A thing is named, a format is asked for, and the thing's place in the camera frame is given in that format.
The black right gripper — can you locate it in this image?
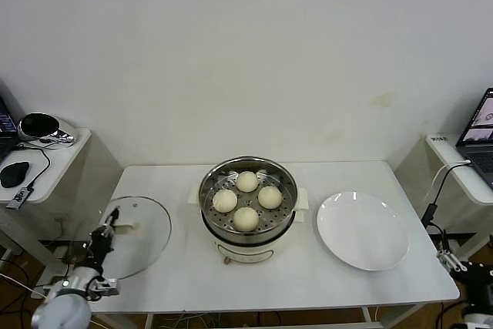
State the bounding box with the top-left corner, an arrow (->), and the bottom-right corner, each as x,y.
437,228 -> 493,287

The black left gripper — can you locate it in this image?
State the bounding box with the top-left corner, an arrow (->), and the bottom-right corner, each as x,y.
86,206 -> 121,268

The glass lid cream handle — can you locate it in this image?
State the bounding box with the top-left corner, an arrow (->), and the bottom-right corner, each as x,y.
98,196 -> 173,280

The white steamed baozi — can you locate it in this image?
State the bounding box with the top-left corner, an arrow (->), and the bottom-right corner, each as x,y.
233,206 -> 260,232
235,170 -> 258,193
212,189 -> 239,213
257,185 -> 283,210

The perforated steel steamer basket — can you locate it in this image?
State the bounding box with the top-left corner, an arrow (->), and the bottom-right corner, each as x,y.
197,156 -> 298,243

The black flat bar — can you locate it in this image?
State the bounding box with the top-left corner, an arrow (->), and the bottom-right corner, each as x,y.
427,230 -> 477,247

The white side table with mouse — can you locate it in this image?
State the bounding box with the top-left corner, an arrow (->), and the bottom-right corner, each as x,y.
0,128 -> 122,301

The white side table with label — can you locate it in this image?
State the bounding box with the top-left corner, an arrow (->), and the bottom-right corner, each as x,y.
392,132 -> 493,290

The white round plate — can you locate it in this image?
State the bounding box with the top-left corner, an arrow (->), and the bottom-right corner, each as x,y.
317,190 -> 410,272

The grey usb hub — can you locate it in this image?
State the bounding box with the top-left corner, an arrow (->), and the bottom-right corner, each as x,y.
3,186 -> 34,213

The black computer mouse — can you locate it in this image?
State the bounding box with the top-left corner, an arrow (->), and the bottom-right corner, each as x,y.
0,161 -> 31,190

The silver black headset device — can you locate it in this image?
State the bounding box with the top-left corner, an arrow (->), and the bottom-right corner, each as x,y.
17,112 -> 77,148

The dark laptop with code screen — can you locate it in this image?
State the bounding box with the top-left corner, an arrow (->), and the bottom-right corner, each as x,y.
0,82 -> 18,163

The black cable with adapter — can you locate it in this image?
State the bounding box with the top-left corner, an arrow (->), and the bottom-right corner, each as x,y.
421,163 -> 473,253

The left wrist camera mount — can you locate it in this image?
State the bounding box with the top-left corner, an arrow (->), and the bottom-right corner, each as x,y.
86,277 -> 120,301

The black usb hub cable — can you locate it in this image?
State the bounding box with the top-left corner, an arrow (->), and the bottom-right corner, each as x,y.
13,139 -> 51,191

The white laptop cable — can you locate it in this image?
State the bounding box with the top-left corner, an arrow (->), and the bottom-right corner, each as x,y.
430,159 -> 471,201

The white table frame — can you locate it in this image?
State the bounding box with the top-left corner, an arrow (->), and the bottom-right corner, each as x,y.
92,301 -> 428,329

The grey laptop with camera views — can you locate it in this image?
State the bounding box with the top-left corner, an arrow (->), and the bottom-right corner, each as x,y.
455,88 -> 493,190

